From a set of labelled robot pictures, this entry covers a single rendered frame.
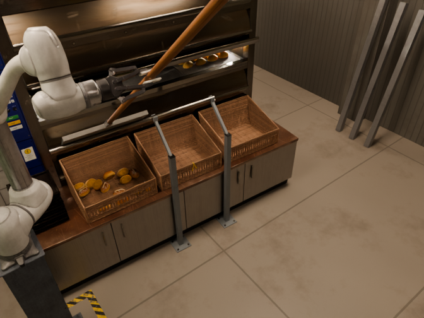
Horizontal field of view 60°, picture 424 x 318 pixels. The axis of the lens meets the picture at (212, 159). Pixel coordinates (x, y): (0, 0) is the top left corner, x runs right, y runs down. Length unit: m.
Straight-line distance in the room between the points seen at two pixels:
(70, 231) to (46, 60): 1.68
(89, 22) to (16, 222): 1.33
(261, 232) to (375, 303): 1.02
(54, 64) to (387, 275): 2.83
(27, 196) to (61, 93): 0.88
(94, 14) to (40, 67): 1.40
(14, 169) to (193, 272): 1.66
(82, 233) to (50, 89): 1.59
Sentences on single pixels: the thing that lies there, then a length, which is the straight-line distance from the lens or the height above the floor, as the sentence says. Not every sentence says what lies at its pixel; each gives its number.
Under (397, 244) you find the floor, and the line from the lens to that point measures 3.59.
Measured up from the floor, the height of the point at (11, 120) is 1.26.
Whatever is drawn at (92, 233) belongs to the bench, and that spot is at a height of 0.53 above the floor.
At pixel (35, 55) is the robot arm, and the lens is 1.30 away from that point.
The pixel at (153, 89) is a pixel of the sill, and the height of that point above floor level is 1.17.
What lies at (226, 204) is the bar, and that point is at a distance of 3.24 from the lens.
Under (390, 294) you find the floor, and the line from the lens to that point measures 3.25.
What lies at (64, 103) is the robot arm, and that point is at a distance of 1.30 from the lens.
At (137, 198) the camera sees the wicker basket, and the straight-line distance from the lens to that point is 2.80.
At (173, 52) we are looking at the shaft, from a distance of 1.16.
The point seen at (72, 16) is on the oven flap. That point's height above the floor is 1.81.
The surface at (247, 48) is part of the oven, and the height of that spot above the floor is 1.28.
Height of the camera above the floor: 2.53
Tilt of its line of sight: 38 degrees down
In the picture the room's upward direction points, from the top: 1 degrees counter-clockwise
